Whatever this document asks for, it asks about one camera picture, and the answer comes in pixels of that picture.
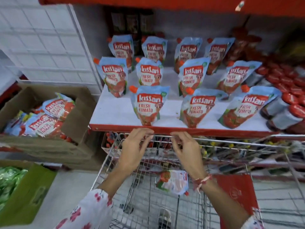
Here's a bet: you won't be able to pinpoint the person's right hand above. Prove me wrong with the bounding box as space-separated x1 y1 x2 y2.
170 132 207 180

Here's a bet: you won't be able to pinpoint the person's left hand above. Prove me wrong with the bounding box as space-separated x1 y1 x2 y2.
119 128 155 171

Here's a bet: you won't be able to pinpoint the metal wire shopping cart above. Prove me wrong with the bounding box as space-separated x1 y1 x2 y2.
91 132 305 229

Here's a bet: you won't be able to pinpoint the person's left forearm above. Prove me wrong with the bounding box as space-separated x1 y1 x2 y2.
97 164 141 201

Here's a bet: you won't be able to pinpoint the person's right forearm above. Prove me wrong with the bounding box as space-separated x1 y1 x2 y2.
191 175 253 229

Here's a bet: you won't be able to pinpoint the rows of sauce pouches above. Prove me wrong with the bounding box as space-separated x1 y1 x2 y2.
93 34 282 129

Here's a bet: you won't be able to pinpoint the white shelf with red edge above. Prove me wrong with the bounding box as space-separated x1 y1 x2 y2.
89 67 305 139

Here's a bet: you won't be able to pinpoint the blue orange-capped sauce pouch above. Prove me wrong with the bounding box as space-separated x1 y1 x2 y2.
155 170 189 196
41 93 76 121
3 111 30 137
23 113 64 139

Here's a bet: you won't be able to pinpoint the row of yellow-capped bottles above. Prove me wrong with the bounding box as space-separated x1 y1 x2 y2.
198 138 297 171

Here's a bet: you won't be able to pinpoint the brown cardboard box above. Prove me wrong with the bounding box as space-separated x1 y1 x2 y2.
0 84 105 170

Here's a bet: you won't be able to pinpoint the red cart seat flap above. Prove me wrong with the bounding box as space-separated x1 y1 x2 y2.
213 174 258 229

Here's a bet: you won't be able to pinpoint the white floral left sleeve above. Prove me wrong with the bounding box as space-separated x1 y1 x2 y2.
54 188 125 229

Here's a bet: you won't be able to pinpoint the white floral sleeve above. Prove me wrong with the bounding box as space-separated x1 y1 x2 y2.
240 207 265 229
54 188 125 229

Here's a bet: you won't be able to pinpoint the dark bottles group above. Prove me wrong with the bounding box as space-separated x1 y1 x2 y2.
106 8 155 42

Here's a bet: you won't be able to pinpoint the white floral right sleeve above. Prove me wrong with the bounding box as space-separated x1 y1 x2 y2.
240 207 265 229

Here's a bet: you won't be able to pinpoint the red sauce packs group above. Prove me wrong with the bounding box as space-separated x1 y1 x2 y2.
225 26 266 63

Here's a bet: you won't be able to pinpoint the rows of red-lidded jars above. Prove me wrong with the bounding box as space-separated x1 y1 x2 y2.
243 55 305 135

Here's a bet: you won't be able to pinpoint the green cardboard box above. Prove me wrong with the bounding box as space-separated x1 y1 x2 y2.
0 160 58 227

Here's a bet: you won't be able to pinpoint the red shelf board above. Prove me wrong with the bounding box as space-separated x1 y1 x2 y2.
38 0 305 17

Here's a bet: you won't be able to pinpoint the pile of green packets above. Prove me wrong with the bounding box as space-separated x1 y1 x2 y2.
0 166 28 211

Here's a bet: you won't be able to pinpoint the red and white thread bracelet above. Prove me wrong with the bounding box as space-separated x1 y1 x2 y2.
192 174 213 195

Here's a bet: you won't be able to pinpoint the white wire grid panel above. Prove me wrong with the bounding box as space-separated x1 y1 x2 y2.
0 3 103 96

